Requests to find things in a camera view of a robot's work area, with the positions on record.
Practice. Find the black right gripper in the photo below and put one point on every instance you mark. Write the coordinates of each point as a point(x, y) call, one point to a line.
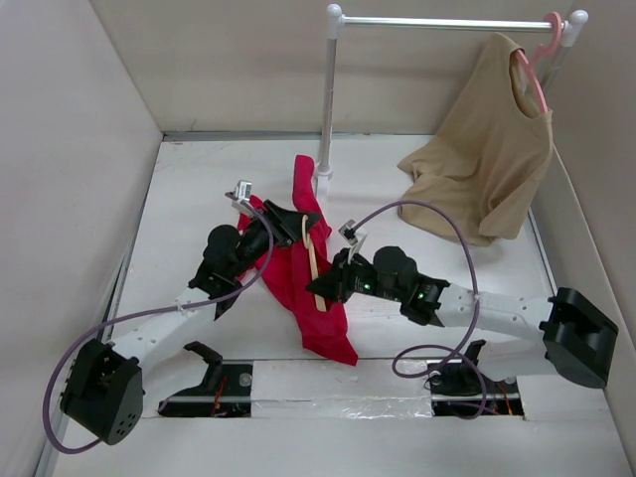
point(336, 284)

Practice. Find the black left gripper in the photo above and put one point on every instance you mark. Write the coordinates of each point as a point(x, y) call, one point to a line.
point(287, 224)

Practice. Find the beige plastic hanger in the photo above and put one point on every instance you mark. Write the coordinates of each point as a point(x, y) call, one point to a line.
point(314, 268)

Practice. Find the red t shirt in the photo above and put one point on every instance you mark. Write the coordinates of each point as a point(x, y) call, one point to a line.
point(322, 323)

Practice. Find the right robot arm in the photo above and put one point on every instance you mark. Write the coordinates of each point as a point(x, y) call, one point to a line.
point(565, 334)

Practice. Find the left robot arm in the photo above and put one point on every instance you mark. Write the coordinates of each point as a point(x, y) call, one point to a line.
point(104, 391)

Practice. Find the beige t shirt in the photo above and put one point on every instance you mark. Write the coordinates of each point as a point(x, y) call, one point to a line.
point(478, 175)

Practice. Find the pink plastic hanger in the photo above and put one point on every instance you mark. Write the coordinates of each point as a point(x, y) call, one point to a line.
point(539, 64)

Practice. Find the white clothes rack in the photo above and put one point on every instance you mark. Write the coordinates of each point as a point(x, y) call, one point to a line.
point(337, 20)

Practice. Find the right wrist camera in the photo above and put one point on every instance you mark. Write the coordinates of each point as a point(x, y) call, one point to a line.
point(355, 236)

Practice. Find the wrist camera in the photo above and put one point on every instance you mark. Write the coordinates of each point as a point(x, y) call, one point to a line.
point(240, 194)
point(355, 236)

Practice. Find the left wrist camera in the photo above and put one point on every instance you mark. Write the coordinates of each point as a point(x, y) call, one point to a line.
point(240, 194)

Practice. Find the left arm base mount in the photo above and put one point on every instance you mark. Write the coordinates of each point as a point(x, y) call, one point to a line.
point(223, 392)

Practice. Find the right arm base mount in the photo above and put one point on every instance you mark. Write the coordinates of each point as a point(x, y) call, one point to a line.
point(456, 391)

